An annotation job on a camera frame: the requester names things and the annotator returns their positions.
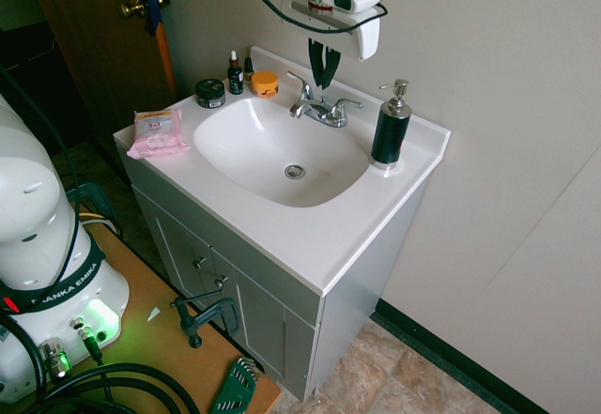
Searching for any dark dropper bottle white cap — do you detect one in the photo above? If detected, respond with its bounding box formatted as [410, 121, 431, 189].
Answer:
[226, 50, 245, 96]

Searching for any thick black base cable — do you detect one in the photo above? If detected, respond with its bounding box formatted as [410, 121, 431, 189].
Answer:
[0, 313, 49, 404]

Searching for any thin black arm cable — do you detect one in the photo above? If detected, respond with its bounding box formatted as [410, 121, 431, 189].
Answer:
[0, 62, 82, 296]

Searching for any chrome two-handle faucet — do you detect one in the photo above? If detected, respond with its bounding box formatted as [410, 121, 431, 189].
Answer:
[285, 70, 364, 129]

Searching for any brass door knob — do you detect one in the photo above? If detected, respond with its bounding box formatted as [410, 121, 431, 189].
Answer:
[119, 0, 171, 21]

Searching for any green hex key set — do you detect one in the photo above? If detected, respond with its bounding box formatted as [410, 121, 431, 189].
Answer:
[207, 356, 262, 414]

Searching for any thick black cable loop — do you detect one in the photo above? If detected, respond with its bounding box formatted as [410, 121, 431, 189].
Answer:
[25, 361, 202, 414]

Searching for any black chrome soap dispenser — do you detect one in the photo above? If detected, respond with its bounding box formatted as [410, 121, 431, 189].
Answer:
[370, 78, 412, 172]

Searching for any yellow cable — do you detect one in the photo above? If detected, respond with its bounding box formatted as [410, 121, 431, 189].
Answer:
[76, 211, 117, 233]

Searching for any silver base connector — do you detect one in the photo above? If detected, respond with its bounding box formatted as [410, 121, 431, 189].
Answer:
[37, 336, 72, 384]

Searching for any black round jar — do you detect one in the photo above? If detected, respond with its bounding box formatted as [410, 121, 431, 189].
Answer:
[194, 79, 227, 109]

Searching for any black wall baseboard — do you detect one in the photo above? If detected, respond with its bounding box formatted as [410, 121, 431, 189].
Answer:
[372, 298, 551, 414]

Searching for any dark green C-clamp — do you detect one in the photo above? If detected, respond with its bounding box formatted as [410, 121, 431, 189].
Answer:
[169, 289, 241, 350]

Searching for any white vanity sink top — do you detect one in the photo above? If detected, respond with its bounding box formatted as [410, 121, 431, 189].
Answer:
[113, 45, 452, 298]

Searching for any thin black plug cable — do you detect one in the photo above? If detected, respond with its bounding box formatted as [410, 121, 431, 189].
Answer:
[69, 318, 114, 404]

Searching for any orange round jar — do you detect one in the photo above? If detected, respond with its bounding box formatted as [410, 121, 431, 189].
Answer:
[250, 70, 279, 99]

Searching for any brown wooden door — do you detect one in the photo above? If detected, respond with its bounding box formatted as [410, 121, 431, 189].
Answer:
[23, 0, 177, 150]

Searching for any grey vanity cabinet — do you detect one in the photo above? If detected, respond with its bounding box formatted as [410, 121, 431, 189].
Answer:
[120, 144, 428, 402]

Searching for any blue tape strip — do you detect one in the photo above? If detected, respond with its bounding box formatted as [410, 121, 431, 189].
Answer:
[126, 0, 164, 38]

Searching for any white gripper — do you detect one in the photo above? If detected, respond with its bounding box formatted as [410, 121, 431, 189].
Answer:
[279, 0, 383, 90]

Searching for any green clamp behind base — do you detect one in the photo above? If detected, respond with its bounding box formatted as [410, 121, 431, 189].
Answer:
[64, 180, 121, 239]

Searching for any pink wipes pack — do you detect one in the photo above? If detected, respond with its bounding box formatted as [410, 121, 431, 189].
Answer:
[127, 109, 192, 161]

